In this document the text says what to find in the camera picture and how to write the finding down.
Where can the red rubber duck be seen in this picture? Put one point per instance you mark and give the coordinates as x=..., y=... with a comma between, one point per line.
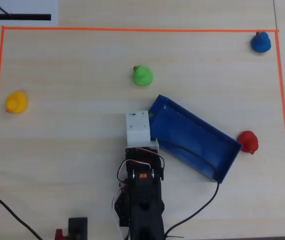
x=247, y=141

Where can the white paper with black bar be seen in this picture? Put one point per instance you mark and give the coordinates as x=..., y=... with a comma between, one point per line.
x=20, y=7

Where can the yellow rubber duck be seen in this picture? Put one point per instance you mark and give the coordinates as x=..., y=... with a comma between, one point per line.
x=17, y=102

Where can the blue plastic box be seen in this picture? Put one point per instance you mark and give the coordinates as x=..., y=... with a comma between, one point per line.
x=190, y=140

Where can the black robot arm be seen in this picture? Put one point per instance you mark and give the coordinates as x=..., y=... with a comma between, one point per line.
x=145, y=200

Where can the green rubber duck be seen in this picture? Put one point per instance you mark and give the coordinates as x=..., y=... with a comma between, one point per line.
x=143, y=77

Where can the blue ball toy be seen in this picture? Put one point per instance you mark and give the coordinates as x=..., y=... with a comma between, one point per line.
x=261, y=43

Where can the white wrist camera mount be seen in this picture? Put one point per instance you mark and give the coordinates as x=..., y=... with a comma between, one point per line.
x=137, y=127

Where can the black camera stand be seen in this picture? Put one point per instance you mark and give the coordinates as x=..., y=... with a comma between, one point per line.
x=77, y=227

